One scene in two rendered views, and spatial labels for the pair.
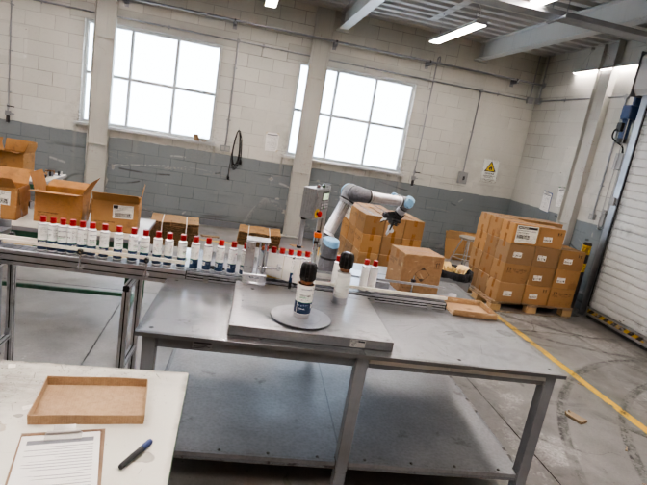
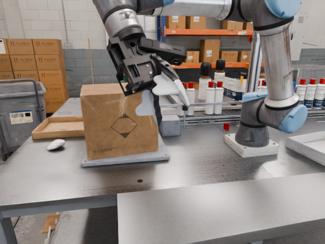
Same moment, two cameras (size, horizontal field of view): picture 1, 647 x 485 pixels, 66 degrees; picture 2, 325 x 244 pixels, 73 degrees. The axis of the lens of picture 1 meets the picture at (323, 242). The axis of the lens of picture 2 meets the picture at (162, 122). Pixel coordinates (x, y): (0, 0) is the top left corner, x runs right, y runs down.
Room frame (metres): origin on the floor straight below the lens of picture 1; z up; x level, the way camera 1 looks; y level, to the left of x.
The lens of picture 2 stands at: (4.37, -0.47, 1.29)
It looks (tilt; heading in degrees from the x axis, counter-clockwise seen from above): 19 degrees down; 180
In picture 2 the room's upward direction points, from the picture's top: straight up
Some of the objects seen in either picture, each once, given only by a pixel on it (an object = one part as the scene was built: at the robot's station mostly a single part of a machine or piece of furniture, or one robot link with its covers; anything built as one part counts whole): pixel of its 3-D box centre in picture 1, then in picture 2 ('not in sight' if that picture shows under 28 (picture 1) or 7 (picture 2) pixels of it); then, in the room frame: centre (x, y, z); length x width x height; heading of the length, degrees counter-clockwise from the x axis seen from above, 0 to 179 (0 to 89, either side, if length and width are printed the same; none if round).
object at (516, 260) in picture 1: (523, 263); not in sight; (6.51, -2.67, 0.57); 1.20 x 0.85 x 1.14; 104
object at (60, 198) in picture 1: (64, 197); not in sight; (3.87, 2.09, 0.96); 0.53 x 0.45 x 0.37; 13
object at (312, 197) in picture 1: (315, 202); not in sight; (3.07, 0.09, 1.38); 0.17 x 0.10 x 0.19; 154
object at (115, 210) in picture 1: (117, 205); not in sight; (3.91, 1.68, 0.97); 0.51 x 0.39 x 0.37; 17
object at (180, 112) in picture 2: (373, 275); (181, 99); (3.05, -0.35, 0.98); 0.05 x 0.05 x 0.20
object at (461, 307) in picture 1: (467, 307); (68, 126); (3.16, -1.01, 0.85); 0.30 x 0.26 x 0.04; 99
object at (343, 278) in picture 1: (343, 277); (204, 83); (2.74, -0.15, 1.03); 0.09 x 0.09 x 0.30
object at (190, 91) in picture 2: (364, 274); (190, 99); (3.05, -0.29, 0.98); 0.05 x 0.05 x 0.20
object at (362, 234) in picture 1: (376, 241); not in sight; (6.93, -0.75, 0.45); 1.20 x 0.84 x 0.89; 13
